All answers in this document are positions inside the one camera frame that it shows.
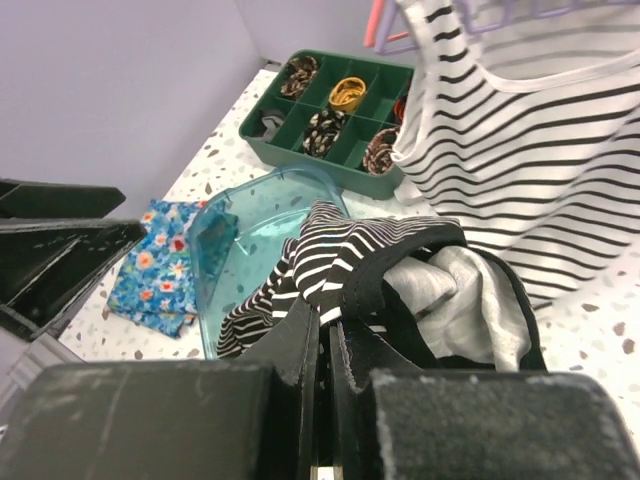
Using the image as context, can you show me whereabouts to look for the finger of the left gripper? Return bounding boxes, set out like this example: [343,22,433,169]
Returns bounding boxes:
[1,179,125,219]
[1,219,146,341]

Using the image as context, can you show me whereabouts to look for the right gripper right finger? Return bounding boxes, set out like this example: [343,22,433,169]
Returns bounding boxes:
[329,322,639,480]

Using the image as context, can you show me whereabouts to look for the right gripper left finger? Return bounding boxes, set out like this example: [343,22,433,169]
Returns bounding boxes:
[1,299,320,479]

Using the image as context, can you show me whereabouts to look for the pink plastic hanger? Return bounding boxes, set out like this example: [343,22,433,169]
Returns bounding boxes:
[364,0,409,51]

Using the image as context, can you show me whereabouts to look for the purple plastic hanger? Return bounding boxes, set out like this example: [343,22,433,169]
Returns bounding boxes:
[374,0,640,55]

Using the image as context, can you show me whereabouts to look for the blue floral folded cloth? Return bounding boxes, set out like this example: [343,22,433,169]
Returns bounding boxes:
[106,200,202,339]

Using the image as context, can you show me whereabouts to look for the teal transparent plastic bin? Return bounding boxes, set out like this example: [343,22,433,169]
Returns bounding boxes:
[187,165,348,359]

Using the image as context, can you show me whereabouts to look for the brown white patterned sock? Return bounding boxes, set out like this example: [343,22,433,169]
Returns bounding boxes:
[362,126,400,175]

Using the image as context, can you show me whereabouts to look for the grey black rolled sock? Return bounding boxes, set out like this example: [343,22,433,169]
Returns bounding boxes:
[258,109,286,142]

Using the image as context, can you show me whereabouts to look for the black beige patterned sock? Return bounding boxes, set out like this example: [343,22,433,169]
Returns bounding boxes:
[302,109,347,158]

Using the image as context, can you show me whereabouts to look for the green compartment organizer tray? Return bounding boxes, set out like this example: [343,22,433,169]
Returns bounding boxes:
[239,50,413,200]

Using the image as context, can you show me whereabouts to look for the brown patterned rolled sock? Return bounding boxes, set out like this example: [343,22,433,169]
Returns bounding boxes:
[280,55,320,100]

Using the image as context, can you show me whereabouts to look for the red black rolled sock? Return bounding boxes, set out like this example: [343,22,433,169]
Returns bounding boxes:
[392,90,409,125]

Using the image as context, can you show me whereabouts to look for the yellow rolled sock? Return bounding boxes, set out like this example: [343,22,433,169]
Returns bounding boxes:
[328,76,367,114]

